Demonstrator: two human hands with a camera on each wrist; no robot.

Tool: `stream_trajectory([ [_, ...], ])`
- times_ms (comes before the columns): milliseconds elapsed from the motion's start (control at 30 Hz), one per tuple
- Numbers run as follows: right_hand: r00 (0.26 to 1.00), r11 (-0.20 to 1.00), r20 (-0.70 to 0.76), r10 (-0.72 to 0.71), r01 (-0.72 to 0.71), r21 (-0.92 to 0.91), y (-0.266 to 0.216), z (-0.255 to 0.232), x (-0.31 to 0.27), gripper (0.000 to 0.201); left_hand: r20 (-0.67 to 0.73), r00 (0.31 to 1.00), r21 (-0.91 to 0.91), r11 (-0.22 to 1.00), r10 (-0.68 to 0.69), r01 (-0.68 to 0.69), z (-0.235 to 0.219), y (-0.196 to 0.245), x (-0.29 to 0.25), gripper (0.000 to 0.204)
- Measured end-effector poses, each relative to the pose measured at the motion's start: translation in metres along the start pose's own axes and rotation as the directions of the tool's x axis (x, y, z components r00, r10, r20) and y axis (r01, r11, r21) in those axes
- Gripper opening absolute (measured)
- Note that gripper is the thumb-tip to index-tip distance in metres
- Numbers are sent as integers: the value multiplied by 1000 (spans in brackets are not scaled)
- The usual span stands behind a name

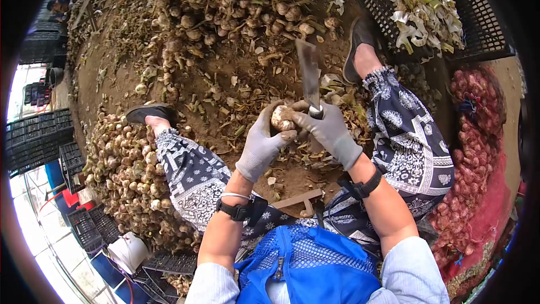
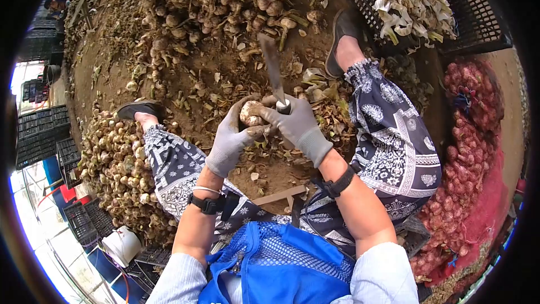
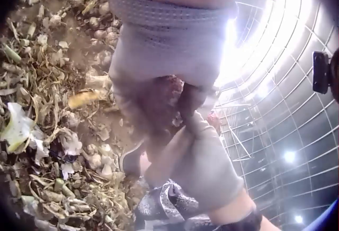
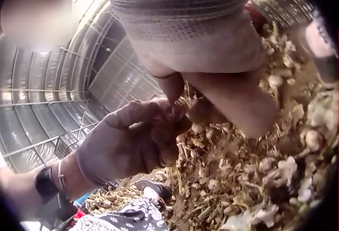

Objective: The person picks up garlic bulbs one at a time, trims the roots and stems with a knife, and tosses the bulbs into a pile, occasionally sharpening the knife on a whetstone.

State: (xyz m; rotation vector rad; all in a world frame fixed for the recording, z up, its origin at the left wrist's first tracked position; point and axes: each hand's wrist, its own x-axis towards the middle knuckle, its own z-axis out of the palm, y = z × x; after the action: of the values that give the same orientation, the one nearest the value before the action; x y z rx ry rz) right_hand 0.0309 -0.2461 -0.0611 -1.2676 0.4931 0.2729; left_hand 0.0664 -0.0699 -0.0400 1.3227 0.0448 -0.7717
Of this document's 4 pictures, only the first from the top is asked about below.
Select person's right hand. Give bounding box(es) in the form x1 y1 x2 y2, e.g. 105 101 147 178
291 100 364 171

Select person's left hand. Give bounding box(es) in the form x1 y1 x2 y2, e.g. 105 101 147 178
235 100 298 183

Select person's right thumb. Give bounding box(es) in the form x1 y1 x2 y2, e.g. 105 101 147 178
291 113 316 132

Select person's left thumb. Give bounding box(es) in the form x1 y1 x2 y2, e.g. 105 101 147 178
270 129 298 149

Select person's right fingers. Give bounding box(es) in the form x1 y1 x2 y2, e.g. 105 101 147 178
291 100 343 124

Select person's left fingers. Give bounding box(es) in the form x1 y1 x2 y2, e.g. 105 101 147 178
256 100 284 136

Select peeled pale bulb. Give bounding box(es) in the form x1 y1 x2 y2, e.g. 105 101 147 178
270 105 298 132

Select steel cleaver knife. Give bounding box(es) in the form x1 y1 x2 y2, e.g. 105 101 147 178
295 38 325 120

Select low wooden stool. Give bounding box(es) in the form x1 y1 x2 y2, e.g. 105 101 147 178
270 189 325 218

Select black wrist band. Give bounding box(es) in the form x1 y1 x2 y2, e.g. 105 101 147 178
215 194 268 227
337 165 386 201

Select pile of muddy bulbs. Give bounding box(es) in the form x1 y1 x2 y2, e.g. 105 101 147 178
135 0 352 99

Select black crate with trimmings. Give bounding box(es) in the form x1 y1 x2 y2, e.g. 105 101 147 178
348 0 465 62

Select person's body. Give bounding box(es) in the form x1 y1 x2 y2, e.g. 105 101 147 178
185 224 451 304

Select pile of white leaf trimmings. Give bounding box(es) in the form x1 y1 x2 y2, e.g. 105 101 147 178
363 0 466 56

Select heap of trimmed bulbs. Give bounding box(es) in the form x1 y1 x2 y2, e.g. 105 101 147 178
82 112 203 255

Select red mesh sack of bulbs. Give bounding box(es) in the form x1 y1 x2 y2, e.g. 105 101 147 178
428 65 522 300

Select black crate holding bulbs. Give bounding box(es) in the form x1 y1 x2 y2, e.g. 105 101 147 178
141 250 199 304

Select empty black plastic crate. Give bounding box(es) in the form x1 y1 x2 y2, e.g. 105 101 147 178
445 0 516 65

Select white plastic bucket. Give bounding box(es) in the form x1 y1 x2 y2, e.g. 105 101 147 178
107 231 149 275

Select upright black plastic crate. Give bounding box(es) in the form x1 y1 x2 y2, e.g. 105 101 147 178
58 141 87 195

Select tilted black plastic crates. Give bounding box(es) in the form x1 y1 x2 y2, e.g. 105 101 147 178
67 204 121 258

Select stack of black crates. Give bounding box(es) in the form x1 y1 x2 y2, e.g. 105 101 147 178
5 108 77 176

